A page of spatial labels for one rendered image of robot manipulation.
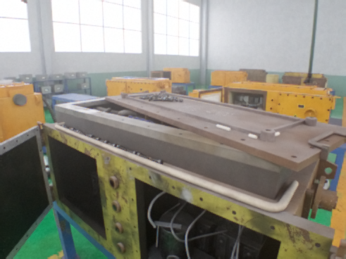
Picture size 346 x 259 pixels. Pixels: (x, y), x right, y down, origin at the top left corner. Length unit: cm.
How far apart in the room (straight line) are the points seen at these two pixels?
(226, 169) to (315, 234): 27
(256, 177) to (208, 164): 15
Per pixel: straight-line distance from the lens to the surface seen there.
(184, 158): 75
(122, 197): 96
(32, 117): 333
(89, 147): 106
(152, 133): 82
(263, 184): 65
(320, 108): 323
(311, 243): 60
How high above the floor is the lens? 157
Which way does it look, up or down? 16 degrees down
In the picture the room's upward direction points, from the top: straight up
